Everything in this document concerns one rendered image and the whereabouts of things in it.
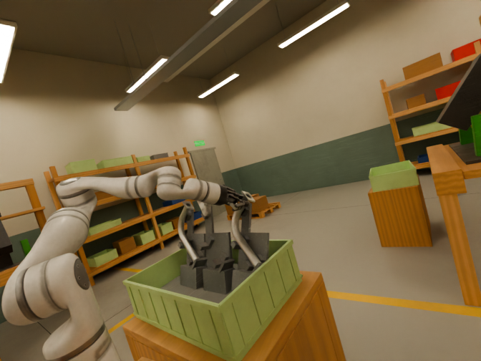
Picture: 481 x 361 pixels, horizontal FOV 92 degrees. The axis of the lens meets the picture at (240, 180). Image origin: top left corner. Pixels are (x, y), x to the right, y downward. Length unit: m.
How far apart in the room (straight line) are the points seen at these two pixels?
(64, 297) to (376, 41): 6.93
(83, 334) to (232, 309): 0.36
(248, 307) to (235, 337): 0.08
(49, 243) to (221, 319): 0.44
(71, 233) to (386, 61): 6.71
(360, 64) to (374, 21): 0.89
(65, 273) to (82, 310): 0.07
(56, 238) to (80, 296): 0.18
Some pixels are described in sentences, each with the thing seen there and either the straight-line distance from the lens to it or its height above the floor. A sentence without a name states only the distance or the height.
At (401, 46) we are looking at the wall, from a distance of 6.89.
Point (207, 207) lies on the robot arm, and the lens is 0.82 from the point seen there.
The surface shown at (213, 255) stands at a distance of 1.06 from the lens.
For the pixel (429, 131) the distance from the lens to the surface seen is 6.19.
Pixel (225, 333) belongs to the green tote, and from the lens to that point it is 0.73.
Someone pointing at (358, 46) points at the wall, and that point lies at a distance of 7.04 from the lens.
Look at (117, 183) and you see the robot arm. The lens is 0.80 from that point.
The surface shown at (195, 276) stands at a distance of 1.08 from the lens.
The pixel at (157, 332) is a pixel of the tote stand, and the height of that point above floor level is 0.79.
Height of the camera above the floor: 1.29
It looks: 3 degrees down
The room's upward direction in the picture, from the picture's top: 16 degrees counter-clockwise
